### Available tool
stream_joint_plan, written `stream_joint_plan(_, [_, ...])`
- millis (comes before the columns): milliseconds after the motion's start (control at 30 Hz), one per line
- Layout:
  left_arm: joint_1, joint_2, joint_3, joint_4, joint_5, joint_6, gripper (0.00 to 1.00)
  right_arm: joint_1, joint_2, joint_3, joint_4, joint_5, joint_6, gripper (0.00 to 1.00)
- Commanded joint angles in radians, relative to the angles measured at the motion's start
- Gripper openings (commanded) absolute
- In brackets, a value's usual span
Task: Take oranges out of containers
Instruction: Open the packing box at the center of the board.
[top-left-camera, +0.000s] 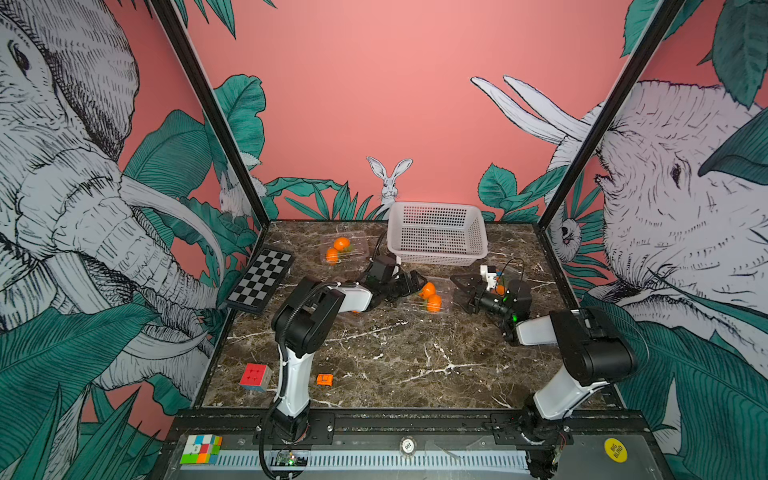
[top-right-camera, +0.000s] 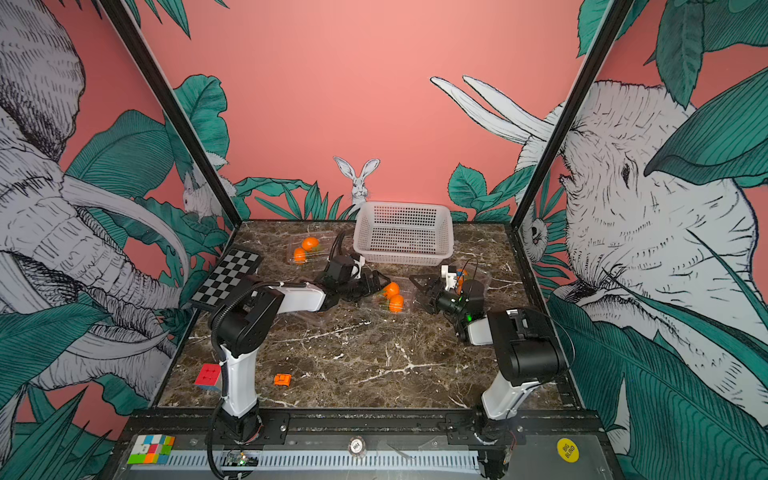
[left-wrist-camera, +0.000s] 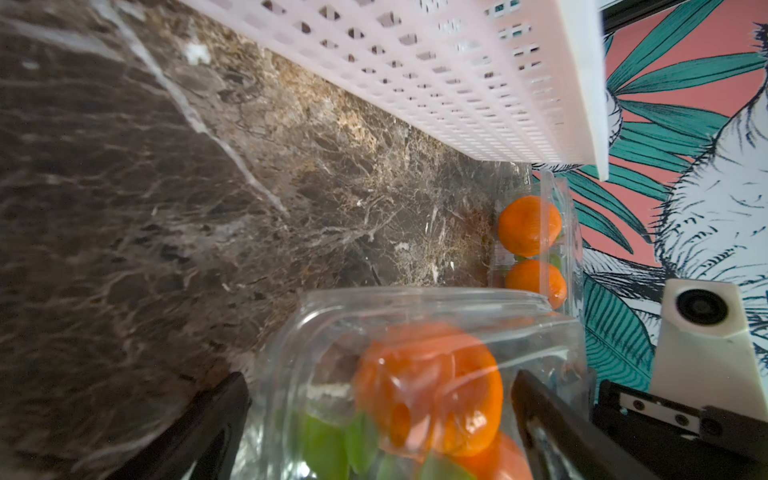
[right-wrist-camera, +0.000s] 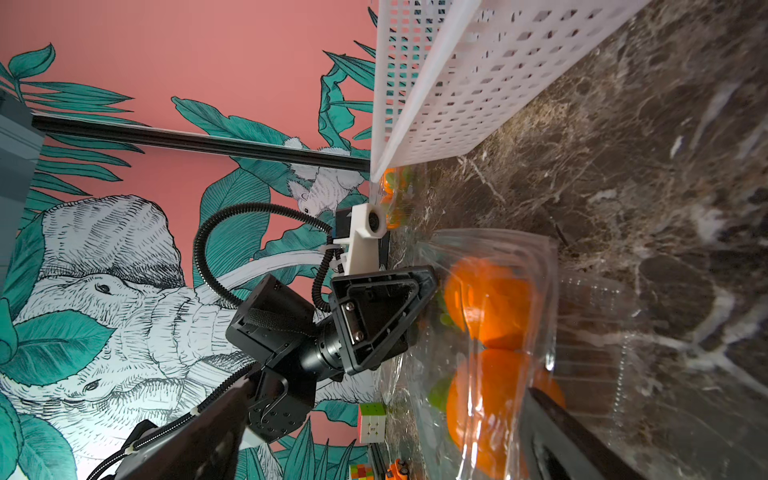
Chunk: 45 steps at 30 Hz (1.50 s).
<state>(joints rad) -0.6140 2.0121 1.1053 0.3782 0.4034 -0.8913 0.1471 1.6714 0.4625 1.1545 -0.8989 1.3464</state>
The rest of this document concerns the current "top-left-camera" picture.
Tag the upper orange with leaf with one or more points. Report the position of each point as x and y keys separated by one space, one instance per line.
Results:
x=428 y=290

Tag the small orange block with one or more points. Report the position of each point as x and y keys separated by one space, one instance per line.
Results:
x=325 y=380

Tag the round silver knob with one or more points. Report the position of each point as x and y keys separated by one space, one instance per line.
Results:
x=407 y=446

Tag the black white checkerboard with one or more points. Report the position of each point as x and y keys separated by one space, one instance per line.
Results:
x=264 y=274

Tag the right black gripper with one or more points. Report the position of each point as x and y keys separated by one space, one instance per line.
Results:
x=479 y=289

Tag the white plastic basket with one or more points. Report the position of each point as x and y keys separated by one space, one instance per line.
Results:
x=436 y=233

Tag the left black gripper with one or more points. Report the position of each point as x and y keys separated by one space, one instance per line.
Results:
x=416 y=286

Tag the red cube on table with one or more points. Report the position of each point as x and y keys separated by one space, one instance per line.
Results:
x=256 y=377

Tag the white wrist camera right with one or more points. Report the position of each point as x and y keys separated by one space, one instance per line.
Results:
x=489 y=276

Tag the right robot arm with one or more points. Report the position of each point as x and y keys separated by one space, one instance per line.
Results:
x=594 y=353

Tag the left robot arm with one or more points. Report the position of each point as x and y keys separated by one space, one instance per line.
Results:
x=302 y=325

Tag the colourful cube on rail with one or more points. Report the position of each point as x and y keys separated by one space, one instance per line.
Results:
x=201 y=449

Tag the small circuit board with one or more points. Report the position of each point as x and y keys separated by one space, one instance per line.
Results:
x=290 y=459

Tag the yellow round sticker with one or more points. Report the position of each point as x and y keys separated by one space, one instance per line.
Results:
x=616 y=450

